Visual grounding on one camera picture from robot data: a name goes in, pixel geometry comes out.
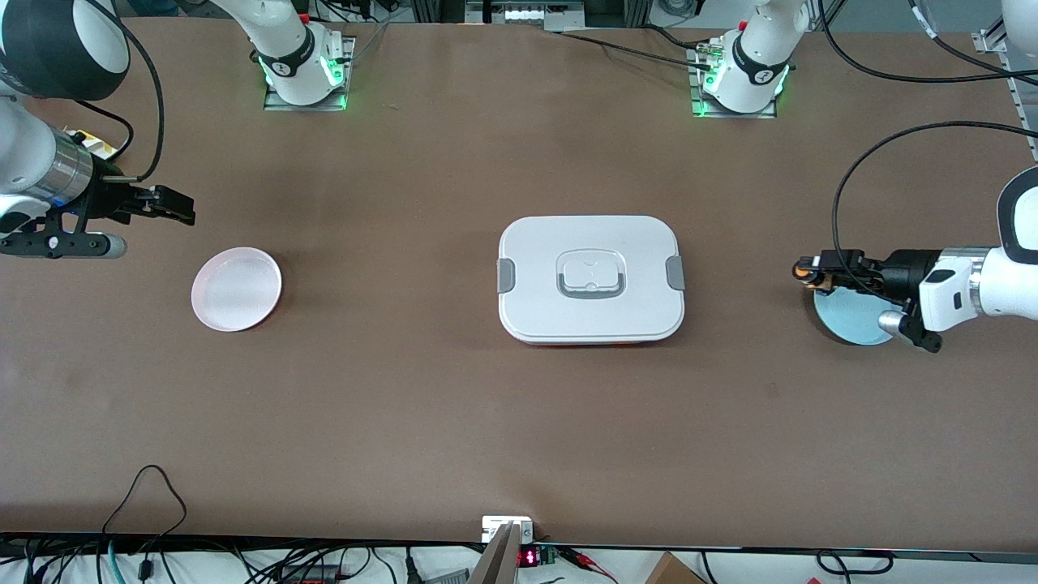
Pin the light blue round plate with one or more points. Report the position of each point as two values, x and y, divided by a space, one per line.
847 320

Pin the aluminium frame profile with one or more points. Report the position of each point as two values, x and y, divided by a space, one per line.
1023 113

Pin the grey metal frame rail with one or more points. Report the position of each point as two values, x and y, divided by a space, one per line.
527 15

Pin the brown cardboard box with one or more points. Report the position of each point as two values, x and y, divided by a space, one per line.
673 572

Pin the red LED display module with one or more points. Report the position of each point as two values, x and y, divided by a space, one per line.
529 557

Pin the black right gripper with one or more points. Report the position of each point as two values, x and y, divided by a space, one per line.
106 198

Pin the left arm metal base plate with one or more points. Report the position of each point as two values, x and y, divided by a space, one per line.
734 115

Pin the white yellow tag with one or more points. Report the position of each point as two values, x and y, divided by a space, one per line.
97 146

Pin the white lidded storage box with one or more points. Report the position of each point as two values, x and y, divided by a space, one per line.
592 316

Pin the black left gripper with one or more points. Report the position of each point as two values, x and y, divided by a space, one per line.
902 271

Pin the red black clip leads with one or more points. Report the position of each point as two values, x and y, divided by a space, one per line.
580 558

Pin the grey metal camera bracket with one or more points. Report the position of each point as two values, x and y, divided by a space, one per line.
503 560

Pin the pink round plate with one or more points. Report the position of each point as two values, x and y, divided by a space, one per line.
237 289

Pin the orange push-button switch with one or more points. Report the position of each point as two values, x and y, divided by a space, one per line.
803 274

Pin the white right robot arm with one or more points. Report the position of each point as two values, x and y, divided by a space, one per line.
24 146

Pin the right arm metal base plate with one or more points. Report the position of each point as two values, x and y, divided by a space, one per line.
280 105

